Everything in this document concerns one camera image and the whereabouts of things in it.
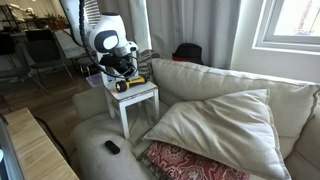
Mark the white curtain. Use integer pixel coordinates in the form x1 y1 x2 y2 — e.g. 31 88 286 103
96 0 242 70

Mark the beige throw pillow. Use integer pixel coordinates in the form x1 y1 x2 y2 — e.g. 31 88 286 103
143 88 293 180

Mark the clear plastic storage box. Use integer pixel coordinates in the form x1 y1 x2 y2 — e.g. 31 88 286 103
85 73 103 88

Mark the white window frame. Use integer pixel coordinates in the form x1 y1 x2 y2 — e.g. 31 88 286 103
252 0 320 53

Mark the potted plant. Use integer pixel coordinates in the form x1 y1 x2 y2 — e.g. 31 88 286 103
43 13 68 31

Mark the white wooden chair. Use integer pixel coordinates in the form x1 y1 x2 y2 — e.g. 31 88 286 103
99 49 160 139

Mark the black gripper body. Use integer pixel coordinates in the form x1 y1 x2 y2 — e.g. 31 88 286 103
99 53 136 76

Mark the dark remote control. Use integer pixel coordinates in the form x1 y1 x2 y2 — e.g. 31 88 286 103
104 140 121 155

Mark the white tote bag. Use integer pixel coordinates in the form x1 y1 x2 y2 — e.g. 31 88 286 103
53 29 88 60

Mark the red patterned cushion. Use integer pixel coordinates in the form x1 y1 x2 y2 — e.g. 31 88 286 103
146 140 251 180

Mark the red cloth under hat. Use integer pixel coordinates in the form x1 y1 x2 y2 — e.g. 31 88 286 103
172 55 188 63

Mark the black floor cable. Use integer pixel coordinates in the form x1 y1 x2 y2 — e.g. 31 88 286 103
33 116 72 163

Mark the beige fabric sofa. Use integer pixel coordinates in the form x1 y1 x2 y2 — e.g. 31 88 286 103
70 58 320 180

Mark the black office chair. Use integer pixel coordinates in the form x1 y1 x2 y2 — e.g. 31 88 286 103
24 29 78 88

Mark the black brimmed hat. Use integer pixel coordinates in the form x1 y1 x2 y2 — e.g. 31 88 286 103
172 43 204 65

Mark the yellow and black flashlight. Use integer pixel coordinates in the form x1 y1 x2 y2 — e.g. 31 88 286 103
115 76 148 93

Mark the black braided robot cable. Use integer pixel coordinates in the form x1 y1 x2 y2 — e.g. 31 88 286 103
78 0 138 80

